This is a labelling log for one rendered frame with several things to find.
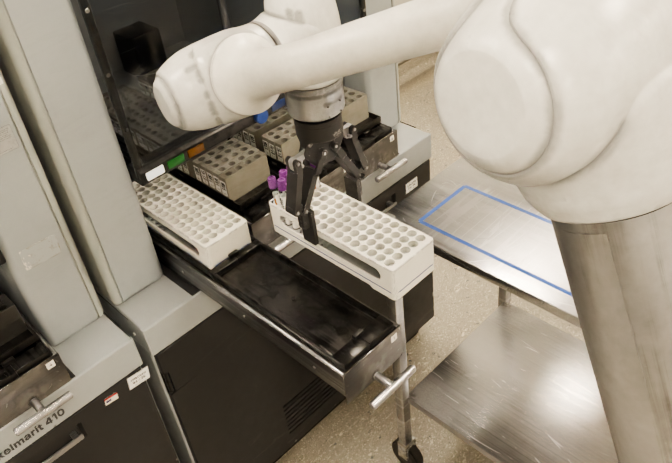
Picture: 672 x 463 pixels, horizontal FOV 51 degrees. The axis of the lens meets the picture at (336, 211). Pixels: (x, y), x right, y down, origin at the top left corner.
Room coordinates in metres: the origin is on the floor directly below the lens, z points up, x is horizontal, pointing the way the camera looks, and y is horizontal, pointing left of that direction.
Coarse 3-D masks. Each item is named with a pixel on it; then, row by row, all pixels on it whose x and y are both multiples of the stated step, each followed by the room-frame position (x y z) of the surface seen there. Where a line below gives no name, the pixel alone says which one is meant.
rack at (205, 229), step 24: (144, 192) 1.18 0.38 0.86; (168, 192) 1.17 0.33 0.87; (192, 192) 1.17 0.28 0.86; (144, 216) 1.15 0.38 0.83; (168, 216) 1.09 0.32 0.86; (192, 216) 1.08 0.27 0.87; (216, 216) 1.07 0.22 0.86; (240, 216) 1.06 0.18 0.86; (192, 240) 1.00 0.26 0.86; (216, 240) 0.99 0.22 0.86; (240, 240) 1.02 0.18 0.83; (216, 264) 0.98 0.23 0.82
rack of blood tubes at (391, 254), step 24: (336, 192) 1.01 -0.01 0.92; (288, 216) 0.97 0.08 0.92; (336, 216) 0.95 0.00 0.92; (360, 216) 0.93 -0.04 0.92; (384, 216) 0.92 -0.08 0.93; (336, 240) 0.88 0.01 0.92; (360, 240) 0.88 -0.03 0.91; (384, 240) 0.87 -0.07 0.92; (408, 240) 0.86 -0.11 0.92; (432, 240) 0.84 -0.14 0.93; (336, 264) 0.88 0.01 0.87; (360, 264) 0.88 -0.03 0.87; (384, 264) 0.80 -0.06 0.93; (408, 264) 0.81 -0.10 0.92; (384, 288) 0.80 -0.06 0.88; (408, 288) 0.80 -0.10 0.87
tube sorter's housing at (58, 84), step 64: (0, 0) 1.00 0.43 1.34; (64, 0) 1.06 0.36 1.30; (384, 0) 1.51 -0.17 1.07; (0, 64) 1.04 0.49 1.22; (64, 64) 1.03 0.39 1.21; (64, 128) 1.01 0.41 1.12; (64, 192) 1.00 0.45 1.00; (128, 192) 1.05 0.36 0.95; (384, 192) 1.35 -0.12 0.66; (128, 256) 1.03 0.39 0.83; (320, 256) 1.21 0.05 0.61; (128, 320) 0.96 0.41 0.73; (192, 320) 0.98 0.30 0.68; (192, 384) 0.96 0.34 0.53; (256, 384) 1.05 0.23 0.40; (320, 384) 1.17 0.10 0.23; (192, 448) 0.93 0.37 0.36; (256, 448) 1.02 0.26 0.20
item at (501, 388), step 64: (448, 192) 1.11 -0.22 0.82; (512, 192) 1.08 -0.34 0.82; (448, 256) 0.93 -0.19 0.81; (512, 256) 0.90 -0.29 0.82; (512, 320) 1.25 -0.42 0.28; (576, 320) 0.74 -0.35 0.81; (448, 384) 1.07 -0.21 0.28; (512, 384) 1.05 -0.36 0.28; (576, 384) 1.02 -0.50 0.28; (512, 448) 0.88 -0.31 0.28; (576, 448) 0.86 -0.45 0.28
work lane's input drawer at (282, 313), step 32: (160, 256) 1.08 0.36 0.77; (256, 256) 1.01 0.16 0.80; (224, 288) 0.93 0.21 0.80; (256, 288) 0.92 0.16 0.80; (288, 288) 0.91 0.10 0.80; (320, 288) 0.90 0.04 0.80; (256, 320) 0.86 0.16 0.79; (288, 320) 0.83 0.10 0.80; (320, 320) 0.82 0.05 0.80; (352, 320) 0.81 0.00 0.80; (384, 320) 0.79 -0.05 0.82; (288, 352) 0.80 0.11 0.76; (320, 352) 0.75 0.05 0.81; (352, 352) 0.73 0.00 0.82; (384, 352) 0.76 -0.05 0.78; (352, 384) 0.71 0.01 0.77; (384, 384) 0.72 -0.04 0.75
